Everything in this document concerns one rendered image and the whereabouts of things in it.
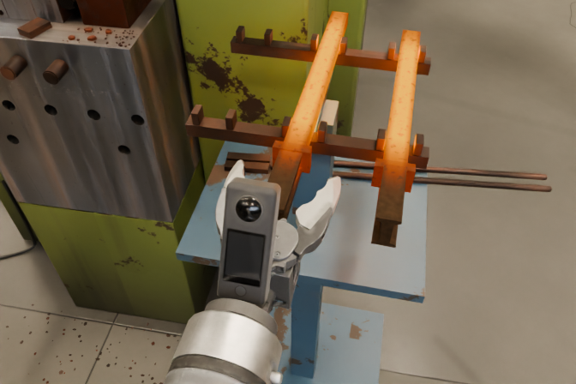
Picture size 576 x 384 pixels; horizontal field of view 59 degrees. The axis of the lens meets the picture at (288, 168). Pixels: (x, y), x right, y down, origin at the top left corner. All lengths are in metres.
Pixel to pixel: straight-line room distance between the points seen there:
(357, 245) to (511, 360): 0.85
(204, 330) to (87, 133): 0.67
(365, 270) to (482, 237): 1.04
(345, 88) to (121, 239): 0.80
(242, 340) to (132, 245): 0.88
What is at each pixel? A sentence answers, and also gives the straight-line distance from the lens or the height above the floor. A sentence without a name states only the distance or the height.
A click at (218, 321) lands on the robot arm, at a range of 0.45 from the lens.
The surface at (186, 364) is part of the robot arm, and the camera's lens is 0.45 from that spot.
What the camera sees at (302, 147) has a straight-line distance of 0.60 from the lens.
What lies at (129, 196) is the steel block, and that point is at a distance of 1.15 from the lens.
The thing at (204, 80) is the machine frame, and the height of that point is 0.72.
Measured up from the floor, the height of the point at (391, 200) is 0.96.
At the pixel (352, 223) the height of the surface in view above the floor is 0.68.
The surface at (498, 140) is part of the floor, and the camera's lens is 2.22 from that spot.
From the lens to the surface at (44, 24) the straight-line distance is 0.99.
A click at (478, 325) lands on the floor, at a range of 1.64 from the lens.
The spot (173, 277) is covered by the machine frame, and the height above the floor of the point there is 0.25.
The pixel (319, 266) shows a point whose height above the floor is 0.68.
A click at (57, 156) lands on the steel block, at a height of 0.64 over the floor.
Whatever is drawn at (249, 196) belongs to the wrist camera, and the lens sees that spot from 0.45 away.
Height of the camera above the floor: 1.36
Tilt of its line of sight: 45 degrees down
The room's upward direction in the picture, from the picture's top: straight up
